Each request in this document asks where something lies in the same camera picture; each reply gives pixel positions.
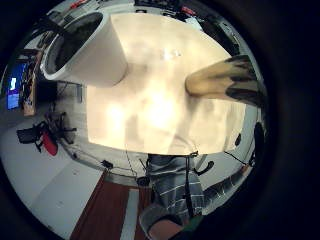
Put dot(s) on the the person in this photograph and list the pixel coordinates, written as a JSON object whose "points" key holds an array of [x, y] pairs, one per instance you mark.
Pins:
{"points": [[173, 186]]}

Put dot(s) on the white cylindrical cup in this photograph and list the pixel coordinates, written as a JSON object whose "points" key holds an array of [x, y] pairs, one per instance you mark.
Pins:
{"points": [[96, 56]]}

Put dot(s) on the dark red floor mat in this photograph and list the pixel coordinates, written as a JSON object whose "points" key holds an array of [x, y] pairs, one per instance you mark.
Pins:
{"points": [[103, 210]]}

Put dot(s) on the black and red office chair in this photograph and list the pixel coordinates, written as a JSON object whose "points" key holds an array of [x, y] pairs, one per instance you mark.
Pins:
{"points": [[48, 138]]}

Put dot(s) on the wooden shelf unit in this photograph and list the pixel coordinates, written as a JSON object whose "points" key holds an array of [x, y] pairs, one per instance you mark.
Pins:
{"points": [[30, 90]]}

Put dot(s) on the monitor with blue screen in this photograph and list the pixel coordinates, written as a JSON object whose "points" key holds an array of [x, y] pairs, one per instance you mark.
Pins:
{"points": [[14, 88]]}

